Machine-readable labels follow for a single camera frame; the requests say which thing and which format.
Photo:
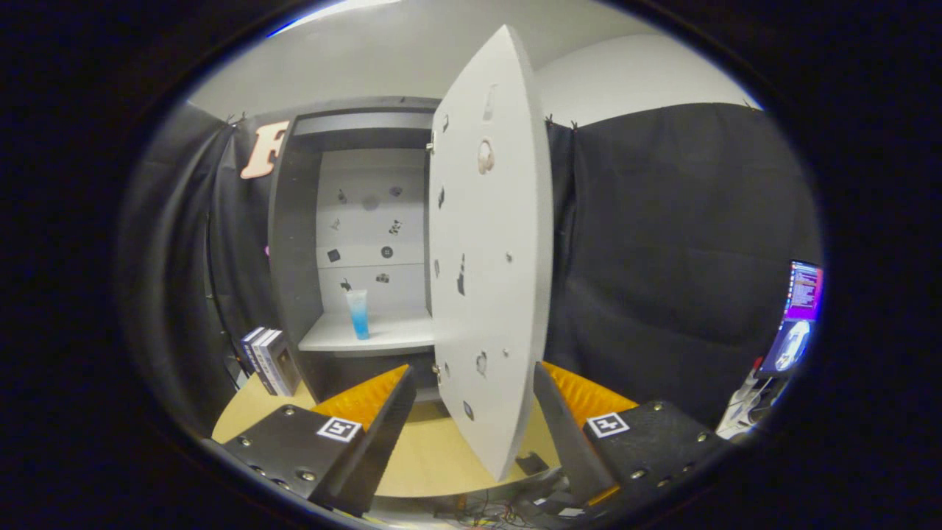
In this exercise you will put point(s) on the white book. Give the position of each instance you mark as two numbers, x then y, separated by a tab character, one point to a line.
263	353

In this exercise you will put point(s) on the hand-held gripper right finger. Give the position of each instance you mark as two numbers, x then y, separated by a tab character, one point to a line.
570	442

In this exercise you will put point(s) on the white cabinet door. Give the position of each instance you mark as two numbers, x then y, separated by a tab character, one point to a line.
500	258

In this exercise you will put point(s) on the laptop screen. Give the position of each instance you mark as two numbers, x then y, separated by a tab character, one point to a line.
802	294

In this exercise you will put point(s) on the white cabinet shelf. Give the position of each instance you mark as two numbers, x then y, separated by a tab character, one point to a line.
397	331

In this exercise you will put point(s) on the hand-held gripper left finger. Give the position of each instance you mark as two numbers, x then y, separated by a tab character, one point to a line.
375	449

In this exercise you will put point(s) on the grey book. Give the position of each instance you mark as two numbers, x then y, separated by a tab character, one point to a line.
283	364

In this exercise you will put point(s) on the blue and white tube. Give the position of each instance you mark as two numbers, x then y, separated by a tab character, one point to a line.
359	316

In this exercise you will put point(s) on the dark grey cabinet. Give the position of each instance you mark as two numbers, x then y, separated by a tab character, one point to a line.
294	243

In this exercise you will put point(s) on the black backdrop cloth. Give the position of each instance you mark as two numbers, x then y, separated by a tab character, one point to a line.
662	258

